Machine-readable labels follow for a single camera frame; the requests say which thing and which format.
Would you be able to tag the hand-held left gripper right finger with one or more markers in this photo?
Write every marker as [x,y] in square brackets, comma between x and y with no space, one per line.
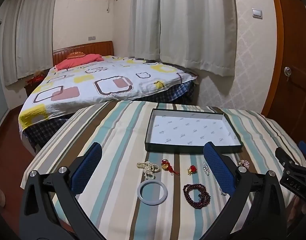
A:
[218,167]

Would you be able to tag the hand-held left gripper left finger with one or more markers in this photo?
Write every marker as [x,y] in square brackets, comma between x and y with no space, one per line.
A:
[86,167]

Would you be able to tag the dark green cardboard tray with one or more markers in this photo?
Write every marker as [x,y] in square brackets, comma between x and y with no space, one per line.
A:
[193,130]

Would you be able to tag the red knot charm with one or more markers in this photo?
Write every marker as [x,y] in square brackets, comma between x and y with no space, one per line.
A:
[166,166]

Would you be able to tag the grey jade bangle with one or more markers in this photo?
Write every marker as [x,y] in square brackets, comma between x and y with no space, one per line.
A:
[141,194]

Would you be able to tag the rhinestone hair clip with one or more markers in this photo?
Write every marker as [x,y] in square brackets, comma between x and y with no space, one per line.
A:
[205,168]

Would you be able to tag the red flower brooch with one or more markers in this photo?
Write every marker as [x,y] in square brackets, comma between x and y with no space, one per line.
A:
[192,169]

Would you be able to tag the striped tablecloth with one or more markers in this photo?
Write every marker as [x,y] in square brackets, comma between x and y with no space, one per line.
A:
[113,142]

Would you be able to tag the metal door lock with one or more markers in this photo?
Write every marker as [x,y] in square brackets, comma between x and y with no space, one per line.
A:
[287,72]

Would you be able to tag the patterned white quilt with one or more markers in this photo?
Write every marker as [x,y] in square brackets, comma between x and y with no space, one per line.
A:
[98,80]

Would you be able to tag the wooden nightstand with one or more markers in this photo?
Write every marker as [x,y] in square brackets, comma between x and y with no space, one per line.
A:
[30,87]

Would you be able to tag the brown plush toy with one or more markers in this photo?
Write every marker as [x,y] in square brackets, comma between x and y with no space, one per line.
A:
[39,73]

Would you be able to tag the pink pillow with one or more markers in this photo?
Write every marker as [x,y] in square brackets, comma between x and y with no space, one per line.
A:
[78,61]

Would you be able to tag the wooden door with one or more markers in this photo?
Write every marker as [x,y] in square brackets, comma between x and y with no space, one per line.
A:
[297,42]

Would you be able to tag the red embroidered cushion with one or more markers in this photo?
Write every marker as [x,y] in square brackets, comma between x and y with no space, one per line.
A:
[76,54]

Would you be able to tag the wooden bed headboard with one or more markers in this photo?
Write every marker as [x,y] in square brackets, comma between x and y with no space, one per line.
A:
[93,48]

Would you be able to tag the wide cream window curtain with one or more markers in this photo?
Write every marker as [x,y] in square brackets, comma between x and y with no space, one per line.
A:
[33,35]

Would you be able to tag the long cream curtain panel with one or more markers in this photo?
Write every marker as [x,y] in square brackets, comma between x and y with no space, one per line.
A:
[198,25]

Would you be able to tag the narrow cream curtain panel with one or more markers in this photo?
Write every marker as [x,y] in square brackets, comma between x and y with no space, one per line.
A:
[144,20]

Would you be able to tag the wall socket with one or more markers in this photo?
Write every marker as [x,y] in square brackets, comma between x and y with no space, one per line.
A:
[92,38]

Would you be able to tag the wall light switch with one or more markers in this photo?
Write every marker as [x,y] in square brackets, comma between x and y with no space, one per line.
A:
[257,13]

